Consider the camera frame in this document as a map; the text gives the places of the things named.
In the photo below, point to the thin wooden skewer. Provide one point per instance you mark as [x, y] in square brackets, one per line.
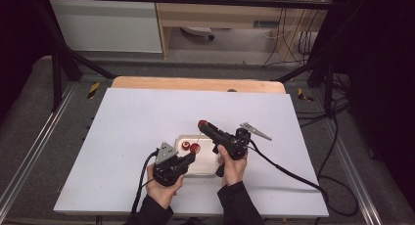
[198, 137]

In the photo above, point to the person's right hand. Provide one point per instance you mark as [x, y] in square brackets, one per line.
[233, 171]

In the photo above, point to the white chair base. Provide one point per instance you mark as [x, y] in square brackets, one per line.
[197, 30]

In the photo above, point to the wooden table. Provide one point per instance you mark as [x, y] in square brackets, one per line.
[195, 84]

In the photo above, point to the white square tray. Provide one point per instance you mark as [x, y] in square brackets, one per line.
[205, 164]

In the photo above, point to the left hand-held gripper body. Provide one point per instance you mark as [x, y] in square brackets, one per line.
[168, 169]

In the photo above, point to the wooden desk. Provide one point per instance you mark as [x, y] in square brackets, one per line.
[221, 16]

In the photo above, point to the black curtain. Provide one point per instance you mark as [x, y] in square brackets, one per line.
[381, 88]
[16, 39]

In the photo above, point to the black metal frame bar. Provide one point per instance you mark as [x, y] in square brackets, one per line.
[195, 0]

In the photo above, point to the white cabinet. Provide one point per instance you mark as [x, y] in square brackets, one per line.
[104, 26]

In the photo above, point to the aluminium floor rail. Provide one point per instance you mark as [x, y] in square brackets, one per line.
[355, 179]
[36, 143]

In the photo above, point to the person's left hand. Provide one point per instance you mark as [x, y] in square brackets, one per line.
[163, 194]

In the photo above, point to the black metal stand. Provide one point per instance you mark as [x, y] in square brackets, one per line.
[328, 84]
[57, 78]

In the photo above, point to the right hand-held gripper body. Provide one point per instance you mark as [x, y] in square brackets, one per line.
[236, 143]

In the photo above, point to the yellow black tape marker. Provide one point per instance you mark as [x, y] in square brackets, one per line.
[93, 90]
[304, 95]

